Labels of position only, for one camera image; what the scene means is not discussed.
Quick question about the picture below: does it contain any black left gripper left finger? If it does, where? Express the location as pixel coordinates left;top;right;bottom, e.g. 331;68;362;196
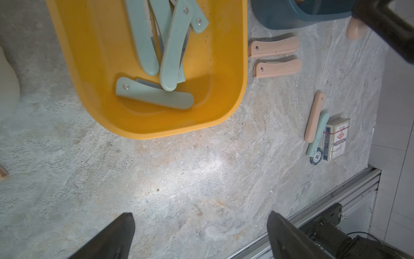
70;213;135;259

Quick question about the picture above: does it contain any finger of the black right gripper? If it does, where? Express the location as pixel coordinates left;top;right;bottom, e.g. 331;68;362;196
351;0;414;64

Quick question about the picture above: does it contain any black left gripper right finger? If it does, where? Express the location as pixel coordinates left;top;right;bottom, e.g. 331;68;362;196
267;211;330;259

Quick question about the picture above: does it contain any mint folding knife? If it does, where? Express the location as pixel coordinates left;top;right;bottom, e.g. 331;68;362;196
115;77;194;110
160;0;194;92
169;0;209;35
306;112;330;158
125;0;160;76

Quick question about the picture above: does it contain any dark teal storage box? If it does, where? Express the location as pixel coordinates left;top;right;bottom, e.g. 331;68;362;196
252;0;356;30

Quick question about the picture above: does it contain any white storage box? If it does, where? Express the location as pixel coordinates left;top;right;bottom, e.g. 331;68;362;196
0;47;20;120

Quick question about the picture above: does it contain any yellow storage box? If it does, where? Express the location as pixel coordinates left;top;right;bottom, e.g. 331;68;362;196
47;1;248;139

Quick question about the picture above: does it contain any small printed card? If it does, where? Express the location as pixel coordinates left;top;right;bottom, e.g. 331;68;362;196
322;118;351;162

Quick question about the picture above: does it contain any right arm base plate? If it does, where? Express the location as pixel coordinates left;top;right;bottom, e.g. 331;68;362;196
300;203;342;238

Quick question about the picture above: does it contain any aluminium rail frame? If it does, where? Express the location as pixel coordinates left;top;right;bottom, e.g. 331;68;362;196
226;166;382;259

